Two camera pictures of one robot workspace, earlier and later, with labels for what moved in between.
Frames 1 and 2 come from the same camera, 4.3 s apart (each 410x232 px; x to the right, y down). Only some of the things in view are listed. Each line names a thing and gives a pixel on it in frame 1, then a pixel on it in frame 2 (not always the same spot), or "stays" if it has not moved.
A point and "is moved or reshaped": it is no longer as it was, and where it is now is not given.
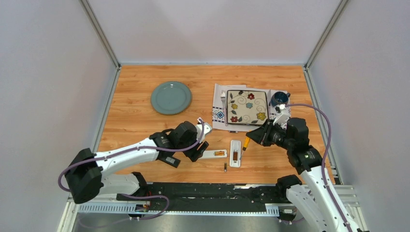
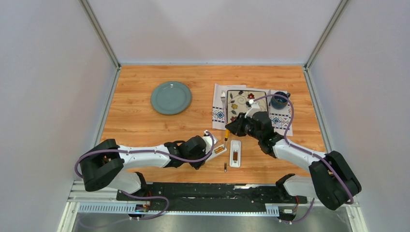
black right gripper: [260, 135] → [235, 126]
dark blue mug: [280, 97] stays
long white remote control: [220, 153] is moved or reshaped
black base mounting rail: [207, 197] stays
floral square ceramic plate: [249, 107] stays
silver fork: [223, 96] stays
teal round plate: [171, 97] stays
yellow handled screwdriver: [246, 141] → [226, 136]
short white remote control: [235, 153] stays
